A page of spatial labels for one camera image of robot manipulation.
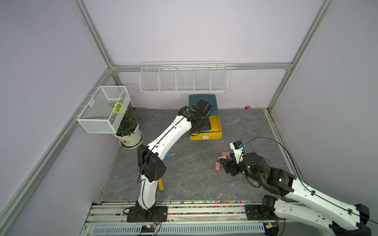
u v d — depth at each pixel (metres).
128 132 0.87
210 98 0.96
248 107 1.24
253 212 0.74
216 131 0.88
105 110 0.84
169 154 0.94
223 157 0.91
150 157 0.49
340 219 0.42
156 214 0.73
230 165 0.61
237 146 0.60
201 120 0.59
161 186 0.80
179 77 1.00
